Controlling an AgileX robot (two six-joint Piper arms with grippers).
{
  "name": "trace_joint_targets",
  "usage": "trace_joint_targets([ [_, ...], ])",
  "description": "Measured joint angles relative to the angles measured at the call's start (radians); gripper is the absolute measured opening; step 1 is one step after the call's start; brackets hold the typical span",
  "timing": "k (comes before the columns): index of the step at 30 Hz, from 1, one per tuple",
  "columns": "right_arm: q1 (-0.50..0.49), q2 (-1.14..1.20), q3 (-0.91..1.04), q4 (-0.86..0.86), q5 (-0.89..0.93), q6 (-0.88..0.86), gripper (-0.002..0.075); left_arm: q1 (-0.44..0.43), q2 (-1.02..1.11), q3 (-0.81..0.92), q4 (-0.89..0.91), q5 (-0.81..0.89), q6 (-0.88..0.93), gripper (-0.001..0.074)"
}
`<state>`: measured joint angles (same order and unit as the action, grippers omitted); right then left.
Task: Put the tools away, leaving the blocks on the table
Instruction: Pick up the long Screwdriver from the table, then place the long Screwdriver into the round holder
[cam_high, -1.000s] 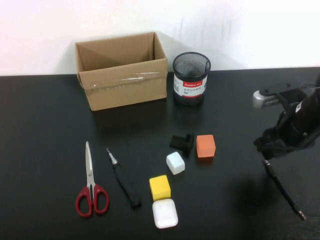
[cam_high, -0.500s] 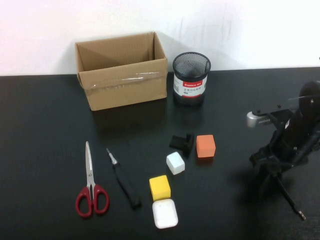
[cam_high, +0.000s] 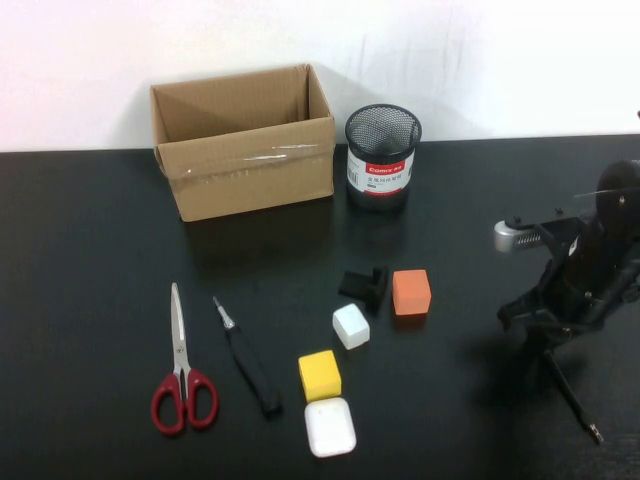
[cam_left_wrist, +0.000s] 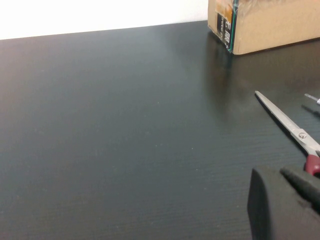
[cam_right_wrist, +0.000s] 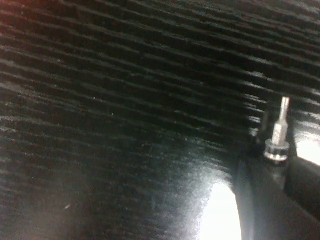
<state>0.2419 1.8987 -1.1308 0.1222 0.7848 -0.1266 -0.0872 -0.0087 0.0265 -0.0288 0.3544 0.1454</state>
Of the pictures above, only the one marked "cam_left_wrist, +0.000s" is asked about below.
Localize open brown cardboard box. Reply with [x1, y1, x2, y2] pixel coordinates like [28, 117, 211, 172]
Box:
[207, 0, 320, 55]

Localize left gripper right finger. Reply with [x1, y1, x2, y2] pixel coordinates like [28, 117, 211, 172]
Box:
[280, 166, 320, 213]

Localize thick black-handled screwdriver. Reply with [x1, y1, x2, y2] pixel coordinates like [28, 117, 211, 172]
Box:
[303, 92, 320, 105]

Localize red-handled scissors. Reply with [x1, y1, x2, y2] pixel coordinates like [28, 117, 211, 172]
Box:
[254, 90, 320, 179]

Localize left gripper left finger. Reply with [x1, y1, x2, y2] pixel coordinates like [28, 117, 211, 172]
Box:
[247, 166, 320, 240]

